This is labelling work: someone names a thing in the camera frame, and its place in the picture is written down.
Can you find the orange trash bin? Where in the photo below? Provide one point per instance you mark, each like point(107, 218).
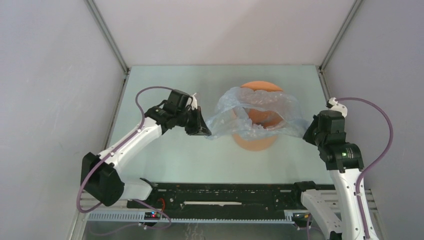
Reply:
point(258, 138)

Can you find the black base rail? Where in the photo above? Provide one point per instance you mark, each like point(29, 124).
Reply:
point(240, 201)

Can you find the blue plastic trash bag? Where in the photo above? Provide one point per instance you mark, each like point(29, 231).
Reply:
point(230, 116)

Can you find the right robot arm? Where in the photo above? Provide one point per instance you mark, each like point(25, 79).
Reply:
point(344, 163)

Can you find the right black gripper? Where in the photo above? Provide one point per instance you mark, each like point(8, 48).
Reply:
point(308, 136)

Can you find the white slotted cable duct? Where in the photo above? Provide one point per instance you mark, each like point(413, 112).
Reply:
point(141, 217)

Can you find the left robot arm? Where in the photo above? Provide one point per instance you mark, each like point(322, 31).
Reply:
point(102, 174)

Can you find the aluminium frame post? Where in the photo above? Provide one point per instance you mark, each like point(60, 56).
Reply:
point(104, 29)
point(340, 34)

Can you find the right circuit board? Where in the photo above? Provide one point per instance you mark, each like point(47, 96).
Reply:
point(302, 217)

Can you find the circuit board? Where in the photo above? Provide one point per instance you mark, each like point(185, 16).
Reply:
point(302, 217)
point(152, 215)

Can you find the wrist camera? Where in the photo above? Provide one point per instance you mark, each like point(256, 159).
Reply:
point(334, 105)
point(192, 103)

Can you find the left circuit board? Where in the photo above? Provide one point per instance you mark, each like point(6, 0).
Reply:
point(152, 215)

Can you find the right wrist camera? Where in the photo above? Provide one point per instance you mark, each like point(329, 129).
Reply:
point(334, 105)

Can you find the right aluminium frame post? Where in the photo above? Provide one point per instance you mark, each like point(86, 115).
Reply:
point(340, 34)

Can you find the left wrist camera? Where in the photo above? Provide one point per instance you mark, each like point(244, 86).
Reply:
point(192, 103)

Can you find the left aluminium frame post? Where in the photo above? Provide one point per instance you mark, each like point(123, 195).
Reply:
point(104, 29)

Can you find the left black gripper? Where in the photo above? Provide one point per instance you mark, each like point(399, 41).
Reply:
point(199, 128)

